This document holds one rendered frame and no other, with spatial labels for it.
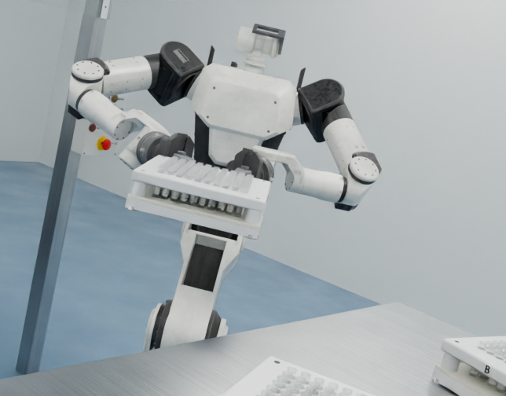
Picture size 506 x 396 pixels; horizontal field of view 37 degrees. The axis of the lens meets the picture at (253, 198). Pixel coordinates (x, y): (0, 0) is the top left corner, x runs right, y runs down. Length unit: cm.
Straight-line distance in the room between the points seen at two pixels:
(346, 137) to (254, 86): 28
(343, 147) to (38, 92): 499
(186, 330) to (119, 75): 67
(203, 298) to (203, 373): 90
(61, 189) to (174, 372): 171
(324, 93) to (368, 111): 283
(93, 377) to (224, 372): 19
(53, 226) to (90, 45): 64
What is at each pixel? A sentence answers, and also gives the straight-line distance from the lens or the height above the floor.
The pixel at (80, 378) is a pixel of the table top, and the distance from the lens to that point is 98.
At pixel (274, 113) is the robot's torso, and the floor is 116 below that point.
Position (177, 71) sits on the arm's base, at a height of 121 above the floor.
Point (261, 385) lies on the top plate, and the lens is 89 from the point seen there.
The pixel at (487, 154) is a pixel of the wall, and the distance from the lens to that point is 456.
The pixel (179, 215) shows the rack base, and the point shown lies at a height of 98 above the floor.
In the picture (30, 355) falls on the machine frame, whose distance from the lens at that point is 289.
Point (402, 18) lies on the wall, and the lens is 486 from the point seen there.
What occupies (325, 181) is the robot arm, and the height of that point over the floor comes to 104.
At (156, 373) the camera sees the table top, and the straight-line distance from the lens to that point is 103.
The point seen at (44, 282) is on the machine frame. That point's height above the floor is 36.
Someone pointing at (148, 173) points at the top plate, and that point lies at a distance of 137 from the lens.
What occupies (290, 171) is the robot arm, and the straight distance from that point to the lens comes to 185.
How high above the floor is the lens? 128
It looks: 10 degrees down
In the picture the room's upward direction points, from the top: 13 degrees clockwise
